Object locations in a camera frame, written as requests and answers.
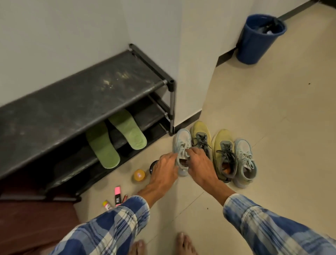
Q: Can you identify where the person's right hand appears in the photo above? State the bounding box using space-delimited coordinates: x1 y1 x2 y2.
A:
185 147 223 189

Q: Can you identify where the person's left hand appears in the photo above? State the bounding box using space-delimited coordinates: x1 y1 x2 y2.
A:
149 153 180 195

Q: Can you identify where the light blue sneaker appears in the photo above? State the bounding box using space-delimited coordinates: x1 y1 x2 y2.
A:
172 128 194 177
232 139 258 188

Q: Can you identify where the person's left forearm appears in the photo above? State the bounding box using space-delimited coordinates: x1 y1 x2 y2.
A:
49 184 164 255

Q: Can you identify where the person's right forearm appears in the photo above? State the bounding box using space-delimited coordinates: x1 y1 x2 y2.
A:
207 181 336 255

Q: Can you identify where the yellow grey sneaker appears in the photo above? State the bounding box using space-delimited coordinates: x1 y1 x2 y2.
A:
211 129 238 183
190 121 213 159

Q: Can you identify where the orange lidded jar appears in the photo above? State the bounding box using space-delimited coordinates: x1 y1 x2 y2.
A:
133 169 147 183

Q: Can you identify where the green slipper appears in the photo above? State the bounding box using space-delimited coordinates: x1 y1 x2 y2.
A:
108 109 147 150
86 121 121 169

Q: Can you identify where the person's right foot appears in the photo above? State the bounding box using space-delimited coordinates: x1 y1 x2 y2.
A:
175 232 198 255

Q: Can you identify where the person's foot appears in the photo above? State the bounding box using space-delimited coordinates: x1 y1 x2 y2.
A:
128 239 148 255
175 232 198 255

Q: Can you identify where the person's left foot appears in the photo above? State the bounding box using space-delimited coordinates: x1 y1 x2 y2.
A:
128 239 148 255

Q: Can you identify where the black shoe rack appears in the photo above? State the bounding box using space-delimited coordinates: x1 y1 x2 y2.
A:
0 44 176 202

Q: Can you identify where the blue waste bin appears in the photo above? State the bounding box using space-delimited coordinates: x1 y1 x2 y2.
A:
236 14 287 65

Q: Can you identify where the maroon mat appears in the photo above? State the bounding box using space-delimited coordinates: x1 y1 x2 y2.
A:
0 181 82 255

